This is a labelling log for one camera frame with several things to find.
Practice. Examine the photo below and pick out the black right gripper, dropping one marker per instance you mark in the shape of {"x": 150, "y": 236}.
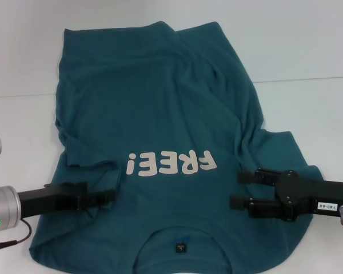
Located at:
{"x": 314, "y": 195}

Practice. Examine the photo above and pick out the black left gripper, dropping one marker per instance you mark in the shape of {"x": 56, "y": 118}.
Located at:
{"x": 51, "y": 199}

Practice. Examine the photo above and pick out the teal t-shirt with FREE print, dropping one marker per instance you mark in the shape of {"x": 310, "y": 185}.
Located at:
{"x": 160, "y": 108}

